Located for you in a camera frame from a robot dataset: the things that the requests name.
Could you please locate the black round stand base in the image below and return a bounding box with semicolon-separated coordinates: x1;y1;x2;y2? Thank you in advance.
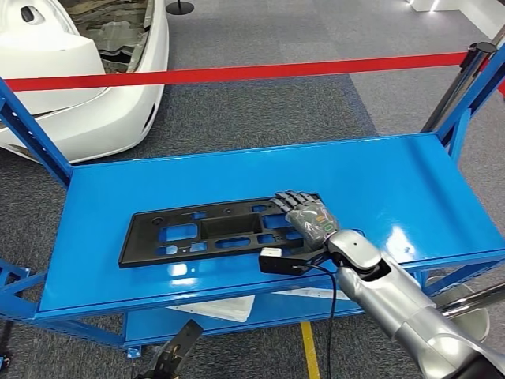
166;0;195;16

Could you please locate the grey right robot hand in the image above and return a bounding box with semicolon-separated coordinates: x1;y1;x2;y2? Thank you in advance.
270;190;341;252

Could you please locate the white car body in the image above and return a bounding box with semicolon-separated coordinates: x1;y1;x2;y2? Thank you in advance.
0;0;170;165

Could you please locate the black camera cable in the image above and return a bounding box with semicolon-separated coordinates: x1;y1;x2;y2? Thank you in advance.
304;263;338;379

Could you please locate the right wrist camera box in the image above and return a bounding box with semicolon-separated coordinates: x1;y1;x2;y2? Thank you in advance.
258;247;328;277

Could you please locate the white plastic tray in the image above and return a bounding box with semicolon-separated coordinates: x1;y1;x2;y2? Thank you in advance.
166;295;257;324

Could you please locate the yellow floor tape outline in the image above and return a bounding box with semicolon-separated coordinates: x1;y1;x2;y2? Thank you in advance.
300;321;321;379

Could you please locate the large blue metal shelf rack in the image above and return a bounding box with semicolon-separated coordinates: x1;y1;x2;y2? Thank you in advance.
0;41;505;361

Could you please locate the black plastic plate bracket part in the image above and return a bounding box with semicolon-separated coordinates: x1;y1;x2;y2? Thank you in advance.
118;192;330;269

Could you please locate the red barrier belt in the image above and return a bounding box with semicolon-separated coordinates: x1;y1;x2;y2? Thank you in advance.
479;54;505;98
4;51;468;94

